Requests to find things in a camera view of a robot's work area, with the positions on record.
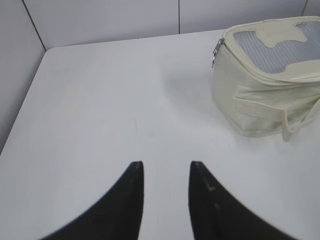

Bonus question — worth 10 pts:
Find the cream fabric zipper bag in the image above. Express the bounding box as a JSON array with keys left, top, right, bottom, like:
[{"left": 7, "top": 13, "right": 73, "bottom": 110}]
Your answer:
[{"left": 212, "top": 16, "right": 320, "bottom": 141}]

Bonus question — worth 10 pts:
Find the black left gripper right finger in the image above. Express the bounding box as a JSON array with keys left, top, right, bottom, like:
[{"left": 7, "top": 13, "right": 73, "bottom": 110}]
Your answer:
[{"left": 188, "top": 161, "right": 288, "bottom": 240}]

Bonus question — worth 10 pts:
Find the silver zipper pull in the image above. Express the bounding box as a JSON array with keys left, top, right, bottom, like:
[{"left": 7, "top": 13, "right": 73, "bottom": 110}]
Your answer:
[{"left": 211, "top": 38, "right": 225, "bottom": 68}]

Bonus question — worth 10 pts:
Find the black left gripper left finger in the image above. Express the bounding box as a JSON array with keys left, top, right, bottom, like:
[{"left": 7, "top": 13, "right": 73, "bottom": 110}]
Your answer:
[{"left": 45, "top": 161, "right": 144, "bottom": 240}]

